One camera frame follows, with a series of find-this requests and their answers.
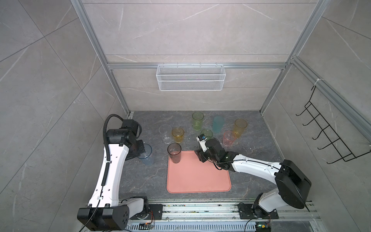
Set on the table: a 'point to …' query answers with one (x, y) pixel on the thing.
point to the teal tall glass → (218, 123)
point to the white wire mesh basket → (189, 78)
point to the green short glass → (207, 133)
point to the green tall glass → (197, 117)
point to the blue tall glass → (147, 158)
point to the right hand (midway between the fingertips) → (198, 148)
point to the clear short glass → (165, 130)
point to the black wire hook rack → (346, 154)
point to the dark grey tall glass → (174, 150)
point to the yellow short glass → (178, 133)
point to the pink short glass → (229, 137)
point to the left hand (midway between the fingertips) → (137, 149)
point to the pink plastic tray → (192, 175)
